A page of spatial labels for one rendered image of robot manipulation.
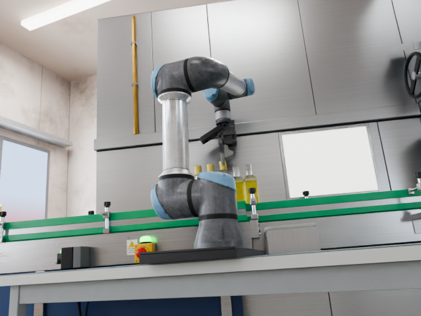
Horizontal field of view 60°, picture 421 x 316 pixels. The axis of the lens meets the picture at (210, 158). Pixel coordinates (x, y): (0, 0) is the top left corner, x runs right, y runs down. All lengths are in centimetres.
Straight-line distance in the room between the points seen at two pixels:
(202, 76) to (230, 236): 52
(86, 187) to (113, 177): 325
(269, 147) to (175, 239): 66
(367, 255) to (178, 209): 53
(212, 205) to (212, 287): 22
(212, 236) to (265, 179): 78
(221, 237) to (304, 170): 85
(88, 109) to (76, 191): 117
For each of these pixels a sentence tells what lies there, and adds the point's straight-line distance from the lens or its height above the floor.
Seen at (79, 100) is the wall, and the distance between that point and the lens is 567.
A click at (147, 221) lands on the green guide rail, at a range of 154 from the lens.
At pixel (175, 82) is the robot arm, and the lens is 124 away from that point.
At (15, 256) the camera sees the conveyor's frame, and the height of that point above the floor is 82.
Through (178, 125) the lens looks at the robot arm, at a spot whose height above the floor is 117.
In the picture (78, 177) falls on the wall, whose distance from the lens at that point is 529.
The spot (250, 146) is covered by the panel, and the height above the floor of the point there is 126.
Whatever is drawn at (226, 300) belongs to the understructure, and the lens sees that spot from 147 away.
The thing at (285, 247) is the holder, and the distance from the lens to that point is 128.
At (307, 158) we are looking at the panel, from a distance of 181.
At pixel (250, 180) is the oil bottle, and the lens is 161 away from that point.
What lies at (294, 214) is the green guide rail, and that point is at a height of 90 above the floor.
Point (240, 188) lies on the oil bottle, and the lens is 160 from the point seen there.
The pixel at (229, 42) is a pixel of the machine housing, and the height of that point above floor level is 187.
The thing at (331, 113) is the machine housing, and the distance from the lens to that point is 190.
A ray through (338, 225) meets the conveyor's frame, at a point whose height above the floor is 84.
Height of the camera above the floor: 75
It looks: 15 degrees up
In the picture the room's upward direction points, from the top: 4 degrees counter-clockwise
